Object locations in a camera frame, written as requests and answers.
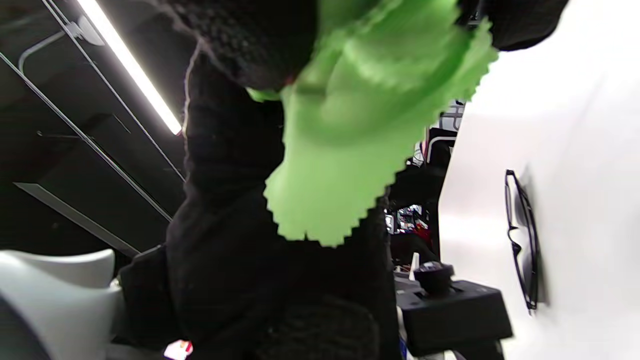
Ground person's left hand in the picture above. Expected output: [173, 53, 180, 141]
[115, 50, 401, 360]

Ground grey handheld controller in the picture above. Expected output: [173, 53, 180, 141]
[0, 249, 123, 360]

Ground black glove sensor module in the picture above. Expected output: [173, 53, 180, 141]
[395, 261, 514, 358]

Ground green cleaning cloth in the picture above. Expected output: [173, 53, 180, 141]
[245, 0, 499, 248]

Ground ceiling light tube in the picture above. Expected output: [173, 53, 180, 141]
[75, 0, 183, 136]

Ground person's right hand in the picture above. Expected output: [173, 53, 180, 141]
[150, 0, 571, 91]

